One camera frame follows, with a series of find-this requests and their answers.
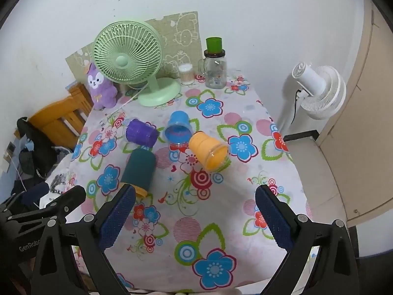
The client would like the beige wooden cabinet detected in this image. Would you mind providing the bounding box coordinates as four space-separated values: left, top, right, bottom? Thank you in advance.
316 0 393 225

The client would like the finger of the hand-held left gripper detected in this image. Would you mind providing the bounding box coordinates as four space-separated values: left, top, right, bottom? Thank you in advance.
6 185 87 224

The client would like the green desk fan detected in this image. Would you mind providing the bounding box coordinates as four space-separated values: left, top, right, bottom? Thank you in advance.
93 21 182 107

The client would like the blue cup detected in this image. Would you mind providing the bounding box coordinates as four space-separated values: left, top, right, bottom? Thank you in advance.
164 111 193 144

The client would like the orange wooden chair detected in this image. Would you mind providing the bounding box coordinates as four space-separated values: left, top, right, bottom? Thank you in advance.
14 83 93 151

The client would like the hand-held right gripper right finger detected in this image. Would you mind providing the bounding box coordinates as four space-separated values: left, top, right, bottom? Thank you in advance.
255 184 360 295

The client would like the purple plush toy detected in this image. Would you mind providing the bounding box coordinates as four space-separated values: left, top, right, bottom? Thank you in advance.
84 63 119 110

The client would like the dark green cup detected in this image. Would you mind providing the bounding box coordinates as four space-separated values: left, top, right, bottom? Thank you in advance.
120 148 156 198

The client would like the cotton swab container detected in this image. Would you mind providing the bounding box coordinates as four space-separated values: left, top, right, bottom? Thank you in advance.
178 63 195 85

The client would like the black fan cable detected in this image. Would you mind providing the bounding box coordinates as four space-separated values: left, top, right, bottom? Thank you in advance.
293 89 304 121

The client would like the glass jar with handle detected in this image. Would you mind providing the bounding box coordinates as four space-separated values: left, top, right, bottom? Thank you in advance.
198 49 228 89

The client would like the white standing fan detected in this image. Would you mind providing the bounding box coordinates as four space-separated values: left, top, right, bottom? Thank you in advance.
276 62 347 136

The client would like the pile of dark clothes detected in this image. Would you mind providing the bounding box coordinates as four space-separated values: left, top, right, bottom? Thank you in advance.
0 117 77 212

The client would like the white fan cable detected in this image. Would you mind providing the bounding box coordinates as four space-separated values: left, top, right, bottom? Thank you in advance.
106 84 148 116

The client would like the floral tablecloth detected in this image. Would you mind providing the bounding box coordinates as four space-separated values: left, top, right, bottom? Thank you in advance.
66 71 312 294

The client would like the small green cup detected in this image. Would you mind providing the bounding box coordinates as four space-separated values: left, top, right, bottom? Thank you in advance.
206 37 223 53

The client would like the orange cup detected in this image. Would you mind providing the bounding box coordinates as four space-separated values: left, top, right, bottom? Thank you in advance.
188 131 229 173

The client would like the purple cup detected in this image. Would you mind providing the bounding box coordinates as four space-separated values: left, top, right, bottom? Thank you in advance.
126 118 159 148

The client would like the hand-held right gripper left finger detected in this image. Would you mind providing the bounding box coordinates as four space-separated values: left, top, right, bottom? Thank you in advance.
31 184 137 295

